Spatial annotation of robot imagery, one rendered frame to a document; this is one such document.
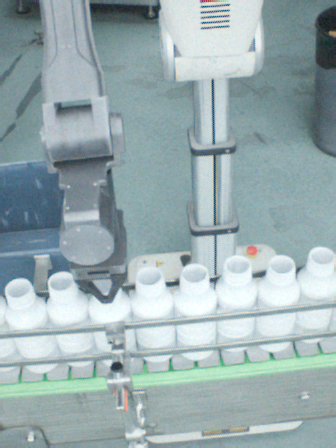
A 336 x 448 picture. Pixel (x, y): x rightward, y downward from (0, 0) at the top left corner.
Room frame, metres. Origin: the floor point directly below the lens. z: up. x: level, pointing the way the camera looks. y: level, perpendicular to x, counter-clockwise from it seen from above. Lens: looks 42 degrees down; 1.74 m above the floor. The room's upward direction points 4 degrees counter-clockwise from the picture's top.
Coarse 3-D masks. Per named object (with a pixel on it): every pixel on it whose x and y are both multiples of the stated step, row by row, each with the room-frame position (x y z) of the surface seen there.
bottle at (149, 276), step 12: (144, 276) 0.55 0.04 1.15; (156, 276) 0.55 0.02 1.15; (144, 288) 0.52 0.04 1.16; (156, 288) 0.52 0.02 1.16; (168, 288) 0.55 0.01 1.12; (132, 300) 0.54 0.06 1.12; (144, 300) 0.52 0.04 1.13; (156, 300) 0.52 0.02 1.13; (168, 300) 0.53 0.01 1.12; (132, 312) 0.53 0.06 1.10; (144, 312) 0.51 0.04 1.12; (156, 312) 0.51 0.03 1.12; (168, 312) 0.52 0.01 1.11; (144, 336) 0.51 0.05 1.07; (156, 336) 0.51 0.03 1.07; (168, 336) 0.52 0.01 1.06; (144, 348) 0.52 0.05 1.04; (156, 348) 0.51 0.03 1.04; (156, 360) 0.51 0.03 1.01
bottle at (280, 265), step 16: (272, 272) 0.53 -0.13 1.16; (288, 272) 0.53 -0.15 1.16; (272, 288) 0.53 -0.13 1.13; (288, 288) 0.52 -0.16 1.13; (272, 304) 0.51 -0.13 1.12; (288, 304) 0.51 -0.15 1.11; (256, 320) 0.54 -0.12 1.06; (272, 320) 0.51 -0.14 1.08; (288, 320) 0.51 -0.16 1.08; (256, 336) 0.53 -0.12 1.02; (272, 336) 0.51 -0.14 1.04; (272, 352) 0.52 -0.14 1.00
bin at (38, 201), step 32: (32, 160) 1.13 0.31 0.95; (0, 192) 1.13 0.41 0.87; (32, 192) 1.13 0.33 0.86; (64, 192) 1.13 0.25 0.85; (0, 224) 1.12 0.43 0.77; (32, 224) 1.13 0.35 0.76; (0, 256) 0.82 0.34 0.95; (32, 256) 0.82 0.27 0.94; (64, 256) 0.83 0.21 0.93; (0, 288) 0.82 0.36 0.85
